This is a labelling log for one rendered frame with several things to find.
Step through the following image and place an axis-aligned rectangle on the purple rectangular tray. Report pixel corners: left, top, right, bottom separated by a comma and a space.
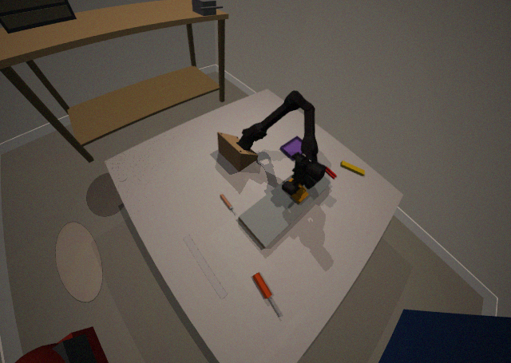
280, 136, 303, 161

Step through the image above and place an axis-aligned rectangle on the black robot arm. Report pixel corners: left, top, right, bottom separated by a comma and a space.
236, 90, 327, 190

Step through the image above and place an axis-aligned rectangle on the grey panel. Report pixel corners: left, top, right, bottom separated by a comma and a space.
238, 173, 331, 249

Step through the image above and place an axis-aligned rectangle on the yellow rectangular bar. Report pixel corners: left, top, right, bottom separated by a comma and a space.
340, 161, 365, 176

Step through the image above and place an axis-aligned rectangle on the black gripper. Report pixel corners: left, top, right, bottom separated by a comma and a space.
282, 168, 307, 195

